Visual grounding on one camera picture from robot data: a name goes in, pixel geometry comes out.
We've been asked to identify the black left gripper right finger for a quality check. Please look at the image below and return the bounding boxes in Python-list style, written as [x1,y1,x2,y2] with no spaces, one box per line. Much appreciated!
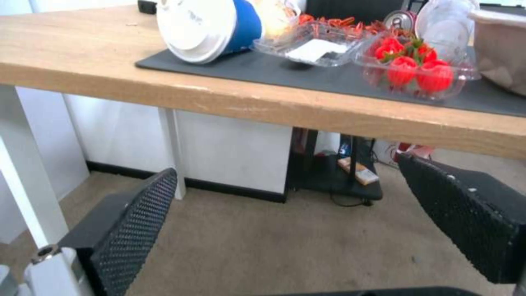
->
[397,153,526,284]

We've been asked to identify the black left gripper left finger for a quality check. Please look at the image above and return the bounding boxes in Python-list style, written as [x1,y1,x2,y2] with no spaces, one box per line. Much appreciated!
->
[23,168,178,296]

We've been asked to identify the red and white bag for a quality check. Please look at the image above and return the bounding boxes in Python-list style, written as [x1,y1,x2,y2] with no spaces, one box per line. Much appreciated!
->
[375,140,437,169]

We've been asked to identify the clear plastic food tray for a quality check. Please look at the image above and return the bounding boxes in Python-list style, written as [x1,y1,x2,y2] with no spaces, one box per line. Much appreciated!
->
[249,15,371,69]

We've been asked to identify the clear bag with pale food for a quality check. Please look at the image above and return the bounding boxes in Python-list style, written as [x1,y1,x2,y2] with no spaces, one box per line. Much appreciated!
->
[254,0,302,42]

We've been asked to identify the thin white table leg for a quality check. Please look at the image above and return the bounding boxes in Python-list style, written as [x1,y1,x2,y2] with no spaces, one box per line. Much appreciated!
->
[159,108,187,201]

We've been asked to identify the thick white table leg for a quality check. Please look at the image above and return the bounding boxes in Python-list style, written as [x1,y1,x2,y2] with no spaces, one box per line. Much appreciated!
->
[0,84,72,251]

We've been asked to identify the orange and white carton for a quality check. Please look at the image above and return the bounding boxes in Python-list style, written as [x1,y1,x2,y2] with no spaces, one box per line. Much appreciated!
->
[337,157,379,186]

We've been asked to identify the clear plastic strawberry clamshell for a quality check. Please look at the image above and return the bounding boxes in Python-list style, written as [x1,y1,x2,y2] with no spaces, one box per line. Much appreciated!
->
[352,29,482,103]

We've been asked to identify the red strawberry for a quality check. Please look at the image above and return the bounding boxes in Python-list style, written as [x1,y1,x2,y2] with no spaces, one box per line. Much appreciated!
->
[416,60,455,95]
[387,56,420,87]
[413,45,439,64]
[375,37,406,61]

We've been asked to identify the black low shelf cart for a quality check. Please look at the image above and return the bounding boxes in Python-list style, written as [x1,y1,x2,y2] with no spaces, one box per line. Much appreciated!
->
[288,127,384,201]

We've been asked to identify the clear plastic cup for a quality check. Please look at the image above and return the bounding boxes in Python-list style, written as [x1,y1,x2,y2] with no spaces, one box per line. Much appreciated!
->
[416,0,480,63]

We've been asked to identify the dark grey table mat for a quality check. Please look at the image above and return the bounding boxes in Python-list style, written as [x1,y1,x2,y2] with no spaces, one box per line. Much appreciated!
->
[135,45,526,118]

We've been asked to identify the red and silver soda can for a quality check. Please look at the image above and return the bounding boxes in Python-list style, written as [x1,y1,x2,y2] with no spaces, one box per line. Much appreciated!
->
[383,9,420,36]

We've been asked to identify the small black box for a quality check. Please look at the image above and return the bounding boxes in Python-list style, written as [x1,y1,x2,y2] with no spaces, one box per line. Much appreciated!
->
[137,0,159,15]

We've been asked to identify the red crayfish pile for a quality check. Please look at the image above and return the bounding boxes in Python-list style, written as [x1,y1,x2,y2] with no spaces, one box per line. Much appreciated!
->
[297,13,408,41]

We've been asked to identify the blue cup with white lid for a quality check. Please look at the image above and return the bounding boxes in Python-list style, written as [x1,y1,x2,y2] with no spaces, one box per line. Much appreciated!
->
[155,0,264,65]

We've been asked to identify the black floor cable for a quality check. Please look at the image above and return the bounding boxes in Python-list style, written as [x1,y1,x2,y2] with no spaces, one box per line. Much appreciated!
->
[330,192,376,208]

